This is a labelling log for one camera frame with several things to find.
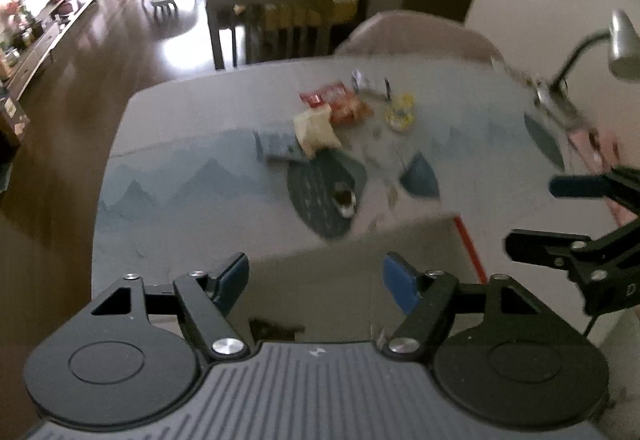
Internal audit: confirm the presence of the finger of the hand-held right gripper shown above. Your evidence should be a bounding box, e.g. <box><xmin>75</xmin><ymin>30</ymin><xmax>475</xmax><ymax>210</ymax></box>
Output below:
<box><xmin>504</xmin><ymin>216</ymin><xmax>640</xmax><ymax>315</ymax></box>
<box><xmin>548</xmin><ymin>167</ymin><xmax>640</xmax><ymax>211</ymax></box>

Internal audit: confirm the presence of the mountain print table mat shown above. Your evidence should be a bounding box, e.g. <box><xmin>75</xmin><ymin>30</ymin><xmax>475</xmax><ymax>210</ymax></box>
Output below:
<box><xmin>95</xmin><ymin>120</ymin><xmax>568</xmax><ymax>271</ymax></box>

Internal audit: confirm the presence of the pink chair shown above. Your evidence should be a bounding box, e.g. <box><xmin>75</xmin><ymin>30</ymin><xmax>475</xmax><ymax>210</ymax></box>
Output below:
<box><xmin>334</xmin><ymin>10</ymin><xmax>508</xmax><ymax>68</ymax></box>

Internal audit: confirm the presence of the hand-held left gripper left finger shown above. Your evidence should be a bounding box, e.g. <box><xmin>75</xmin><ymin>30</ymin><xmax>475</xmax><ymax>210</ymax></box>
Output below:
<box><xmin>90</xmin><ymin>252</ymin><xmax>249</xmax><ymax>362</ymax></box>

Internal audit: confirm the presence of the blue-grey snack packet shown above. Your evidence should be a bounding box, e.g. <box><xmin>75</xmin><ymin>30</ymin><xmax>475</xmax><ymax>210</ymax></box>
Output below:
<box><xmin>254</xmin><ymin>132</ymin><xmax>306</xmax><ymax>164</ymax></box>

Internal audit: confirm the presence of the red-edged cardboard box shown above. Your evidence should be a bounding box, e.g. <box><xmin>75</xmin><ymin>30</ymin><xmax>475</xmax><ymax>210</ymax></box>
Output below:
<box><xmin>240</xmin><ymin>210</ymin><xmax>488</xmax><ymax>353</ymax></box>

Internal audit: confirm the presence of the wooden TV cabinet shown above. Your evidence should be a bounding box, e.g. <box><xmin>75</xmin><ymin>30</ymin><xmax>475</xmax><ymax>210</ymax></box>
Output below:
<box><xmin>0</xmin><ymin>0</ymin><xmax>106</xmax><ymax>103</ymax></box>

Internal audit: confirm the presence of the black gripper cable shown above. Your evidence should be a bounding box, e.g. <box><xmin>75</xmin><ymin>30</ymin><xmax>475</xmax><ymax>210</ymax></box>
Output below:
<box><xmin>582</xmin><ymin>310</ymin><xmax>604</xmax><ymax>339</ymax></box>

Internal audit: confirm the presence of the red snack packet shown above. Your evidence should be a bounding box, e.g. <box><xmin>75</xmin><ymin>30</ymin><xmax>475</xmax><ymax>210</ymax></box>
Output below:
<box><xmin>300</xmin><ymin>84</ymin><xmax>347</xmax><ymax>108</ymax></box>

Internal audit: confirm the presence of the beige snack packet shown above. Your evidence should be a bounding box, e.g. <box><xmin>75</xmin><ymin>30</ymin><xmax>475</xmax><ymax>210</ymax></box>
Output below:
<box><xmin>294</xmin><ymin>104</ymin><xmax>344</xmax><ymax>157</ymax></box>

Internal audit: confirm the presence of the small brown carton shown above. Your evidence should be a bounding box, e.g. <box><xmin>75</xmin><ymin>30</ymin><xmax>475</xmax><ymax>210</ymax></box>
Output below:
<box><xmin>0</xmin><ymin>94</ymin><xmax>29</xmax><ymax>141</ymax></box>

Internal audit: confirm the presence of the grey desk lamp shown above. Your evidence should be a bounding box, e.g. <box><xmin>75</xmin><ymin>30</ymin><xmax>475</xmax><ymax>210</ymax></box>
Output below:
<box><xmin>532</xmin><ymin>10</ymin><xmax>640</xmax><ymax>131</ymax></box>

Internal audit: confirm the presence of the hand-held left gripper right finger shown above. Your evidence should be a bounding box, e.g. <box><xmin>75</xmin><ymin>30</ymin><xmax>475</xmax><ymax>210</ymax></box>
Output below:
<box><xmin>378</xmin><ymin>252</ymin><xmax>545</xmax><ymax>362</ymax></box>

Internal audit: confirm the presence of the pink printed cloth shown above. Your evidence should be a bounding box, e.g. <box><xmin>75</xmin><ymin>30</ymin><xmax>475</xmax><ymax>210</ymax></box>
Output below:
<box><xmin>567</xmin><ymin>127</ymin><xmax>640</xmax><ymax>227</ymax></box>

